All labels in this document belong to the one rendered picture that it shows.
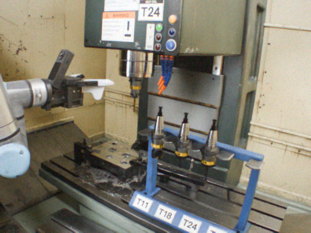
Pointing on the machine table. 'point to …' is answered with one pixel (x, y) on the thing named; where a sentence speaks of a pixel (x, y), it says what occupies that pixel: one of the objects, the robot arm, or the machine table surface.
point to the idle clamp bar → (181, 177)
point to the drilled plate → (111, 163)
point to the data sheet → (121, 5)
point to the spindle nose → (136, 64)
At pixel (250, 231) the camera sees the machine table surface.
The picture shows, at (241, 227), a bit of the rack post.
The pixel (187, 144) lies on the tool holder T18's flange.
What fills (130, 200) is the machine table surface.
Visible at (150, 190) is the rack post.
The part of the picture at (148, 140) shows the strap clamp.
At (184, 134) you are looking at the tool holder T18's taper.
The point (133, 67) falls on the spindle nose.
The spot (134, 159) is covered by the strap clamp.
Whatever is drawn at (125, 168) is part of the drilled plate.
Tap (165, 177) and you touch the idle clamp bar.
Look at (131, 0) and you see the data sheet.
